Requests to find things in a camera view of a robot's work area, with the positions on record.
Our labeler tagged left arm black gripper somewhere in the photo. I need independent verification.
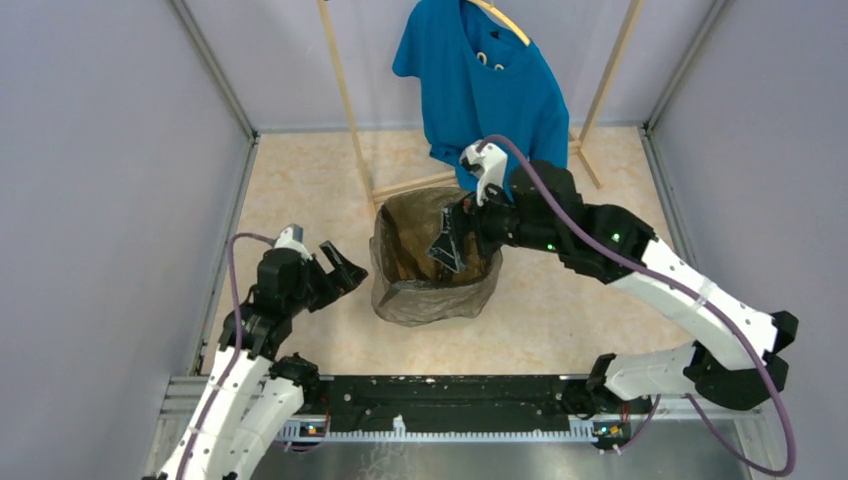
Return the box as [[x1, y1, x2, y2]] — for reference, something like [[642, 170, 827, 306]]
[[286, 240, 368, 314]]

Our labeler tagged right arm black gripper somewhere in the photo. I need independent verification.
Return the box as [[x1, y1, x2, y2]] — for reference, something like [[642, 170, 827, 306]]
[[426, 171, 562, 273]]

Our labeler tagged dark translucent trash bag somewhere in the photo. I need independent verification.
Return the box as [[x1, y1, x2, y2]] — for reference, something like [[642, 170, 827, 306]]
[[369, 187, 503, 327]]

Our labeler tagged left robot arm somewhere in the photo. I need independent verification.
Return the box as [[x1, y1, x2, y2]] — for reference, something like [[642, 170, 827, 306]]
[[152, 232, 368, 479]]

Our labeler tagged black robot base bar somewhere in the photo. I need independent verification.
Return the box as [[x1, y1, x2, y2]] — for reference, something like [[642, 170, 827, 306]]
[[302, 375, 596, 434]]

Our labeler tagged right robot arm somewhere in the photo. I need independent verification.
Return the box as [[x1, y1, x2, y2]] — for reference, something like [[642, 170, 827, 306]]
[[369, 160, 799, 412]]

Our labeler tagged wooden clothes rack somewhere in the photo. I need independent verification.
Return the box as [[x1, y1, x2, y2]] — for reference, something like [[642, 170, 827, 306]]
[[316, 0, 647, 213]]

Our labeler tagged blue t-shirt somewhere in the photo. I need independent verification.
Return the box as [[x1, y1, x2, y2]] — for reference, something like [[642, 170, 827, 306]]
[[392, 0, 570, 191]]

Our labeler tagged wooden clothes hanger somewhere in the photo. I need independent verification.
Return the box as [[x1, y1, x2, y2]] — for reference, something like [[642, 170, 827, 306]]
[[468, 0, 532, 46]]

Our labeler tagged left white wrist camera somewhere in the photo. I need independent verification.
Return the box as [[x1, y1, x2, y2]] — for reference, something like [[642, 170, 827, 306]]
[[273, 223, 312, 261]]

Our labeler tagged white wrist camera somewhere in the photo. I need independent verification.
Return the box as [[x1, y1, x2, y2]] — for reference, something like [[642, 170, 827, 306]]
[[273, 223, 312, 261], [460, 140, 508, 207]]

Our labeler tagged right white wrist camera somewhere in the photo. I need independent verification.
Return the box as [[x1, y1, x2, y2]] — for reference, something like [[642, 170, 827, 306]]
[[460, 140, 508, 207]]

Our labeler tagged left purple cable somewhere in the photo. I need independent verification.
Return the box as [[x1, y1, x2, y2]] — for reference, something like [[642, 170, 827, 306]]
[[173, 232, 276, 480]]

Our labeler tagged purple cable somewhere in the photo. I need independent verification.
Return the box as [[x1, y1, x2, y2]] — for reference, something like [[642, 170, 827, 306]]
[[173, 232, 276, 480], [476, 135, 798, 478]]

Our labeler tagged aluminium corner frame post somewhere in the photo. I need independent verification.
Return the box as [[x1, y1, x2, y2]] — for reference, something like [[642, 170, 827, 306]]
[[170, 1, 259, 376]]

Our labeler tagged right aluminium corner post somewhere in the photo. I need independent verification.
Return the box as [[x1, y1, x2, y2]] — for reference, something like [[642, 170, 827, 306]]
[[639, 0, 734, 265]]

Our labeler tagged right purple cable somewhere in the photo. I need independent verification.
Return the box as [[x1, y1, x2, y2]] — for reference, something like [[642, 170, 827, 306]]
[[476, 135, 798, 478]]

